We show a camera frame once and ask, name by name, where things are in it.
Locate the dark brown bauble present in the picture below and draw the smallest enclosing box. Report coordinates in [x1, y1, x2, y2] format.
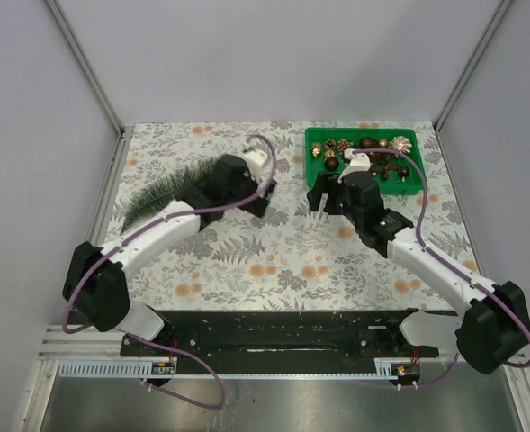
[324, 157, 340, 172]

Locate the brown bauble in tray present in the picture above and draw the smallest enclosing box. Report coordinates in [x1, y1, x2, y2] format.
[360, 137, 378, 149]

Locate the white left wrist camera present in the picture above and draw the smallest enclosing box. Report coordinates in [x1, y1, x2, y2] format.
[241, 146, 269, 176]

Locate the floral paper mat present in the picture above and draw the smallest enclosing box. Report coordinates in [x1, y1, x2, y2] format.
[86, 120, 480, 312]

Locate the small dark bauble right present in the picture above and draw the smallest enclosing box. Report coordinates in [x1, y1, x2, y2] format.
[398, 166, 410, 178]

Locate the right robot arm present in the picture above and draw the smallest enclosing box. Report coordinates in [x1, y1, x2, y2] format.
[307, 171, 530, 374]

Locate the white slotted cable duct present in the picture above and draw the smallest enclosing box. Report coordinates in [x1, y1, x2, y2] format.
[58, 361, 176, 379]

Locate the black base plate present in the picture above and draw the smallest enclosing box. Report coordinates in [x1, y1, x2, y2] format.
[119, 308, 441, 377]

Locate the green plastic tray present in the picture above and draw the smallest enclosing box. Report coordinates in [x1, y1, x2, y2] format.
[304, 127, 425, 195]

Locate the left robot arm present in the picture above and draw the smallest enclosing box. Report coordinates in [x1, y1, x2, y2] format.
[63, 148, 276, 356]

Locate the small green christmas tree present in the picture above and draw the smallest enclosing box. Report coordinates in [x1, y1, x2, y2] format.
[120, 157, 218, 233]

